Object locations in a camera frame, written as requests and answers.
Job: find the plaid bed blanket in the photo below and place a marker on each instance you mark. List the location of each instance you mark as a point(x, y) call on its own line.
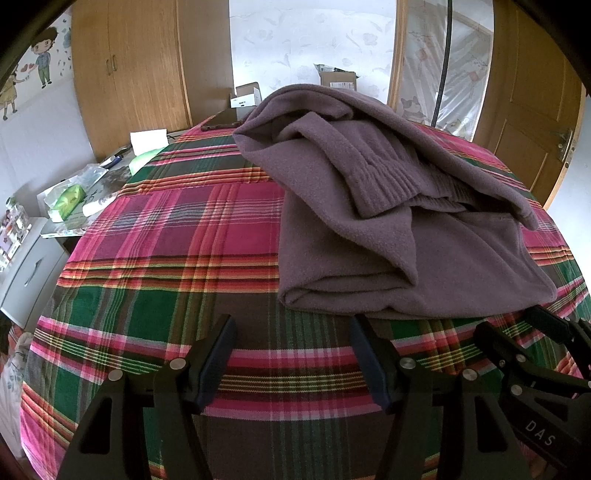
point(138, 277)

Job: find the wooden door frame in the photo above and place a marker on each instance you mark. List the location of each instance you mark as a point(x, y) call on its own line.
point(396, 55)

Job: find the metal door lock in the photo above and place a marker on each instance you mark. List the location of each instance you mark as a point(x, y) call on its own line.
point(564, 145)

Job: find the dark wooden headboard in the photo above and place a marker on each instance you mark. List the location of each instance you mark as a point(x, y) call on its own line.
point(221, 121)

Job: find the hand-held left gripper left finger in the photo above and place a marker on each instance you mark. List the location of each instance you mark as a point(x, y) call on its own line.
point(217, 364)

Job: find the wooden door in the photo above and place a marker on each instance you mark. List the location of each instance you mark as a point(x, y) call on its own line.
point(521, 92)

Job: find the brown cardboard box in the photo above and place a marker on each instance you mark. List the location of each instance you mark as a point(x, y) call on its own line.
point(339, 81)

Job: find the green tissue packet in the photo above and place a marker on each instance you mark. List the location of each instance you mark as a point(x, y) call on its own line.
point(69, 198)

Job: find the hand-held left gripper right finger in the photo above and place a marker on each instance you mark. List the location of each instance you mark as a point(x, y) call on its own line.
point(371, 369)

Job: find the white nightstand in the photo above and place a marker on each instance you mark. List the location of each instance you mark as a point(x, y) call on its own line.
point(32, 272)

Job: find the purple fleece garment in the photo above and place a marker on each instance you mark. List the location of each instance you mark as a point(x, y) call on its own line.
point(346, 240)

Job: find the cartoon wall sticker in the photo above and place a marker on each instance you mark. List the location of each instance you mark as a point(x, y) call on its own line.
point(44, 55)

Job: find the wooden wardrobe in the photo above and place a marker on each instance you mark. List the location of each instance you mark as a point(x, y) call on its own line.
point(138, 69)

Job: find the clear plastic organizer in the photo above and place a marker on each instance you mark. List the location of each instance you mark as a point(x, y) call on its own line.
point(11, 230)

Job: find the white floral quilt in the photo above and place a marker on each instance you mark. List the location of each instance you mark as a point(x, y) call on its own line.
point(14, 369)

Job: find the white carton box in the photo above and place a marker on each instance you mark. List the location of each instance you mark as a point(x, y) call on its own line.
point(247, 97)

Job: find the light green plastic pouch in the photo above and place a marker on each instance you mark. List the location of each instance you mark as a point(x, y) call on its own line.
point(145, 159)

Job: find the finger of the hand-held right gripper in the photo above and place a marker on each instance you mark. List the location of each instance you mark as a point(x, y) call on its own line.
point(554, 325)
point(496, 341)

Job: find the clear plastic door curtain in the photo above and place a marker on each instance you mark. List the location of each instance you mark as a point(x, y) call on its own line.
point(466, 69)

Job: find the white paper sheet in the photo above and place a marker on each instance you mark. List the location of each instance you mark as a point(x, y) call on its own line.
point(147, 141)

